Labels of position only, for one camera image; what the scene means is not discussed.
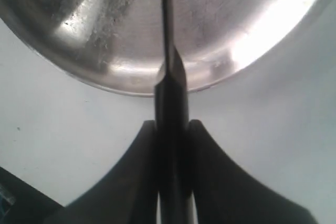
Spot round stainless steel plate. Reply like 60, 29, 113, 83
1, 0, 328, 97

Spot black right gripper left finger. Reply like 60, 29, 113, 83
44, 121, 158, 223

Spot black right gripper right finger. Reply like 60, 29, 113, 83
188, 120, 315, 223

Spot black knife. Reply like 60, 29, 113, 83
155, 0, 193, 223

